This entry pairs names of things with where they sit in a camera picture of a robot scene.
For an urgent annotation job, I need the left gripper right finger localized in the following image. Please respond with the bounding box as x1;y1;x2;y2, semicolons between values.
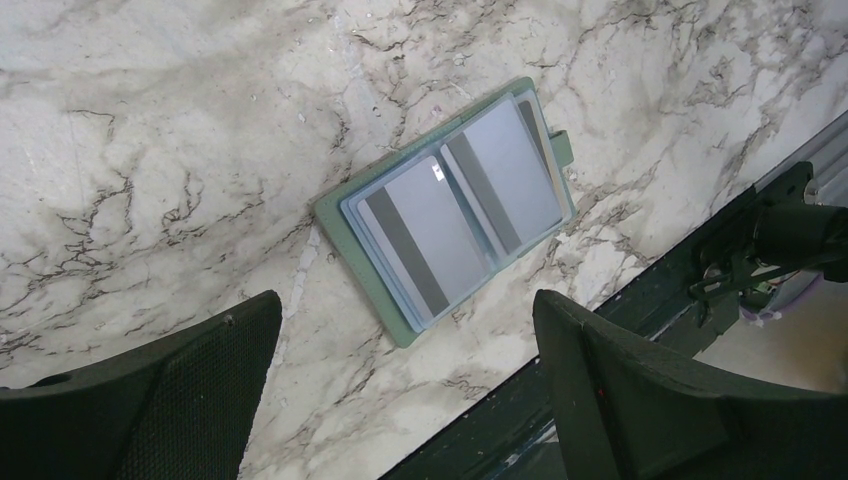
532;290;847;479

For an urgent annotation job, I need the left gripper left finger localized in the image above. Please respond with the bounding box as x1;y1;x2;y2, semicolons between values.
1;290;282;479

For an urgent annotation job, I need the green card holder wallet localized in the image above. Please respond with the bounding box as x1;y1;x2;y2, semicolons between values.
314;77;576;348

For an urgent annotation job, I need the silver VIP credit card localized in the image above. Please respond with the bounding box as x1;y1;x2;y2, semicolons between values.
439;94;570;258

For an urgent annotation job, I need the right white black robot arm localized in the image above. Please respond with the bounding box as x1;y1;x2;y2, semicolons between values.
688;161;847;326

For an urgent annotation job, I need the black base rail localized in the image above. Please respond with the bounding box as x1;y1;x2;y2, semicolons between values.
377;160;816;480

